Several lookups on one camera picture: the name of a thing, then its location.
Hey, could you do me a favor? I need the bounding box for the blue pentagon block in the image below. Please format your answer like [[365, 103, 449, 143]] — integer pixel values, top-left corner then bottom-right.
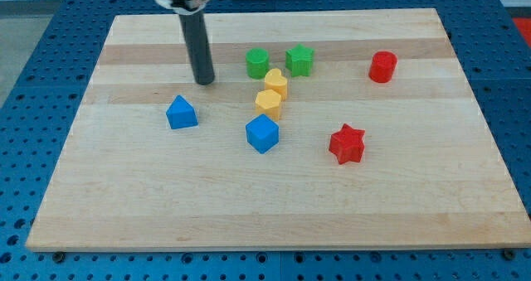
[[166, 95, 198, 129]]

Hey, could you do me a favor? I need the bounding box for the wooden board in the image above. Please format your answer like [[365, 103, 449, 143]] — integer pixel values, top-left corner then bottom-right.
[[26, 8, 530, 252]]

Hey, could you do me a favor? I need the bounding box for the blue cube block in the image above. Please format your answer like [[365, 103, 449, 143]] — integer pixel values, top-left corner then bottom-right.
[[246, 114, 280, 154]]

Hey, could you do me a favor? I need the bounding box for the red cylinder block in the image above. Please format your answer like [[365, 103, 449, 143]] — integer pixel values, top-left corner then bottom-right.
[[368, 51, 397, 83]]

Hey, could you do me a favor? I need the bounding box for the yellow hexagon block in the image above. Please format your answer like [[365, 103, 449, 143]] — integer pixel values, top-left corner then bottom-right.
[[255, 90, 282, 121]]

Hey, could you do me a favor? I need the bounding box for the red star block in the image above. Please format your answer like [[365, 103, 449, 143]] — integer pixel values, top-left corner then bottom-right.
[[329, 124, 365, 164]]

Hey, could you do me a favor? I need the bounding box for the yellow heart block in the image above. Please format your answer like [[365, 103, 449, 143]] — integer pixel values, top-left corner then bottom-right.
[[264, 68, 289, 100]]

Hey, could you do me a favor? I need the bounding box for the green star block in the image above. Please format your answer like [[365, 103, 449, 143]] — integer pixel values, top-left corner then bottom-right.
[[285, 44, 314, 77]]

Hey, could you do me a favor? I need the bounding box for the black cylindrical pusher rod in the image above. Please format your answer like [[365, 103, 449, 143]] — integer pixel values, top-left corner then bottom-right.
[[179, 11, 215, 85]]

